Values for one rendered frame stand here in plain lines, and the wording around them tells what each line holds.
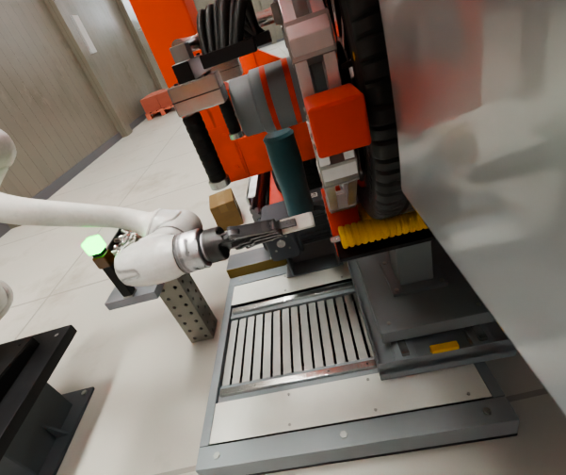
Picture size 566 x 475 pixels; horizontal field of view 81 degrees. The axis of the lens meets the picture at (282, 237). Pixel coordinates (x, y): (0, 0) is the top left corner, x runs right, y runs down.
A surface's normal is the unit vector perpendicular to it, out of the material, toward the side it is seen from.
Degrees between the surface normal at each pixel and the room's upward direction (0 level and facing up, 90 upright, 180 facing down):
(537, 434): 0
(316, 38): 90
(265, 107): 94
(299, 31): 45
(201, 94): 90
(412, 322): 0
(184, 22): 90
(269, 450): 0
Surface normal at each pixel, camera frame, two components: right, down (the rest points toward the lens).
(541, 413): -0.29, -0.80
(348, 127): 0.01, 0.55
